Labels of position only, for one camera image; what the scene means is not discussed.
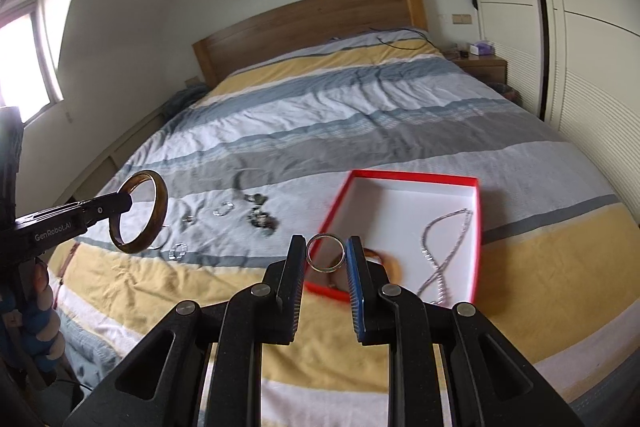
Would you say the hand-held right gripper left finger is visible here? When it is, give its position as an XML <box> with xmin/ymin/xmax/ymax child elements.
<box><xmin>62</xmin><ymin>234</ymin><xmax>307</xmax><ymax>427</ymax></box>

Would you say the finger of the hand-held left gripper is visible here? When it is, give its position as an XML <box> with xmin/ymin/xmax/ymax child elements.
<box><xmin>75</xmin><ymin>192</ymin><xmax>134</xmax><ymax>229</ymax></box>

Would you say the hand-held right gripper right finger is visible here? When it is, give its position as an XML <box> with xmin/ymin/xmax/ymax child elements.
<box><xmin>346</xmin><ymin>235</ymin><xmax>586</xmax><ymax>427</ymax></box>

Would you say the silver bangle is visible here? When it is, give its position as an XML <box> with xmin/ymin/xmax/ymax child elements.
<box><xmin>306</xmin><ymin>233</ymin><xmax>348</xmax><ymax>273</ymax></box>

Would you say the light amber bangle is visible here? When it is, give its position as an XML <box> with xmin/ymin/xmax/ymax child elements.
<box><xmin>362</xmin><ymin>248</ymin><xmax>402</xmax><ymax>283</ymax></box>

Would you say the dark amber bangle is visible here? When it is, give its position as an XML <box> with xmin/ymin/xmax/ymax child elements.
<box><xmin>108</xmin><ymin>170</ymin><xmax>168</xmax><ymax>255</ymax></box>

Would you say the beaded charm bracelet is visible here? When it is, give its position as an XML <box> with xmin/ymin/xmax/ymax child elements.
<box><xmin>243</xmin><ymin>192</ymin><xmax>278</xmax><ymax>239</ymax></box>

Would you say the red jewelry box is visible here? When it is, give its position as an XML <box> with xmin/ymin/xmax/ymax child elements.
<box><xmin>304</xmin><ymin>169</ymin><xmax>482</xmax><ymax>308</ymax></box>

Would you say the silver chain necklace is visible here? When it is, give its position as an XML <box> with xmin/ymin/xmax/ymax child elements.
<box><xmin>416</xmin><ymin>208</ymin><xmax>473</xmax><ymax>306</ymax></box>

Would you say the person's left hand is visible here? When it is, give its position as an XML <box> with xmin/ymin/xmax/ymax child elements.
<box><xmin>19</xmin><ymin>256</ymin><xmax>67</xmax><ymax>362</ymax></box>

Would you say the blue grey cloth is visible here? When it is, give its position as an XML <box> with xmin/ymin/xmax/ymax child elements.
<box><xmin>167</xmin><ymin>87</ymin><xmax>208</xmax><ymax>115</ymax></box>

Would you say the striped bed with duvet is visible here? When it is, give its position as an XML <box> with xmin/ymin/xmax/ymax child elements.
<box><xmin>50</xmin><ymin>32</ymin><xmax>640</xmax><ymax>427</ymax></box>

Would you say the window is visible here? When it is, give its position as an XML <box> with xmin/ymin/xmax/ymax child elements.
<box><xmin>0</xmin><ymin>0</ymin><xmax>65</xmax><ymax>125</ymax></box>

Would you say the wooden nightstand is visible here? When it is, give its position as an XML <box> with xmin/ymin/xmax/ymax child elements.
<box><xmin>452</xmin><ymin>54</ymin><xmax>508</xmax><ymax>84</ymax></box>

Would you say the wooden headboard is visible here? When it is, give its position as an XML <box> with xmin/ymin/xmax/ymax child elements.
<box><xmin>192</xmin><ymin>0</ymin><xmax>430</xmax><ymax>88</ymax></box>

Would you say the white sliding wardrobe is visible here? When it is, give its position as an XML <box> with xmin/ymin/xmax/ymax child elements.
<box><xmin>450</xmin><ymin>0</ymin><xmax>640</xmax><ymax>228</ymax></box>

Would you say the dark bracelet on bed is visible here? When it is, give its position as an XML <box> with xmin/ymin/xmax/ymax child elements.
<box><xmin>147</xmin><ymin>224</ymin><xmax>174</xmax><ymax>252</ymax></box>

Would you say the black cable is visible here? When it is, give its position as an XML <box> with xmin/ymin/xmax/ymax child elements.
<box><xmin>370</xmin><ymin>27</ymin><xmax>441</xmax><ymax>51</ymax></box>

